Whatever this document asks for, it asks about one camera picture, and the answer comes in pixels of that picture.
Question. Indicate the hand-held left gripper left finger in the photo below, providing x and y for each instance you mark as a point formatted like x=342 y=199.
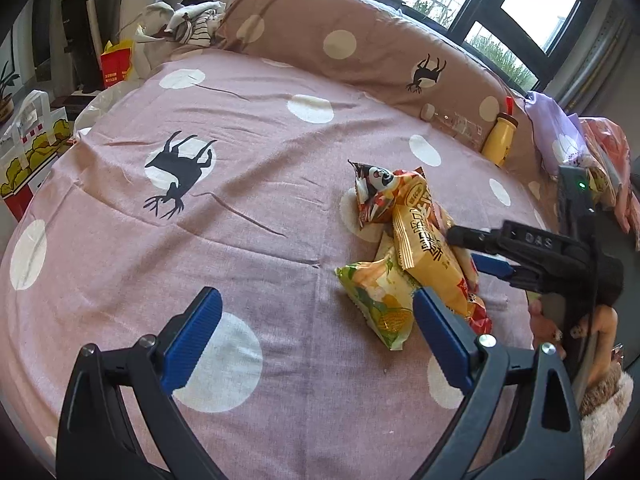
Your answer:
x=192 y=342

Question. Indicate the corn print snack bag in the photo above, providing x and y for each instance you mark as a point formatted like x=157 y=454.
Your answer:
x=380 y=305

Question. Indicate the person's right forearm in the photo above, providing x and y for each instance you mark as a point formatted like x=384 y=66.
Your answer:
x=605 y=410

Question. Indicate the yellow bottle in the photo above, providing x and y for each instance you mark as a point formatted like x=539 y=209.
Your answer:
x=500 y=140

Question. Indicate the clear plastic bottle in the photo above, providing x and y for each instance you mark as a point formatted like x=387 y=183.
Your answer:
x=457 y=125

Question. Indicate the pink polka dot bedsheet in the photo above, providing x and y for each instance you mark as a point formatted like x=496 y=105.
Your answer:
x=250 y=185

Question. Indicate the red snack packet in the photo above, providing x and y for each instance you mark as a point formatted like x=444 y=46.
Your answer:
x=480 y=317

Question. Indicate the white striped cloth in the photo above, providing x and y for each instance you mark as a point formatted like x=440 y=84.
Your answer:
x=195 y=22

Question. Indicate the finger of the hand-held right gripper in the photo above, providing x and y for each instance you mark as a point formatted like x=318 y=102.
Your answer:
x=492 y=265
x=467 y=237

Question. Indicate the white printed shopping bag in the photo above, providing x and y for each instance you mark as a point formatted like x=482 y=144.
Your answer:
x=30 y=160

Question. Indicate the purple polka dot cloth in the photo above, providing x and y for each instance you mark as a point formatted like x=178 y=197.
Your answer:
x=550 y=125

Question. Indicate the person's right hand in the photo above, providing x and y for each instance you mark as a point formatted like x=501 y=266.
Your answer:
x=545 y=330

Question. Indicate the red paper bag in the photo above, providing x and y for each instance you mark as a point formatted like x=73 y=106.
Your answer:
x=115 y=67

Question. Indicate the yellow printed cloth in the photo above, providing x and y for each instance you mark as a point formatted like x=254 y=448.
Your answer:
x=600 y=182

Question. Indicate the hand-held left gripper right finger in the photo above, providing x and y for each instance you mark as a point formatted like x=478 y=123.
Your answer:
x=442 y=342

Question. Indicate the green potted plant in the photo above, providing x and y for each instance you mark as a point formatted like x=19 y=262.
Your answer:
x=6 y=90

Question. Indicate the yellow snack bag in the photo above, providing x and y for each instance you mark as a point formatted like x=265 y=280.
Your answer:
x=425 y=260

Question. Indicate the orange panda print snack bag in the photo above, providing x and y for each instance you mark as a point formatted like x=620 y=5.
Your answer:
x=375 y=190

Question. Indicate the black upright appliance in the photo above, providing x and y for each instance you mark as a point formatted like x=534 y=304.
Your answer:
x=82 y=35

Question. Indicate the brown polka dot pillow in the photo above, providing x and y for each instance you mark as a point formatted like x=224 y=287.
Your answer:
x=350 y=35

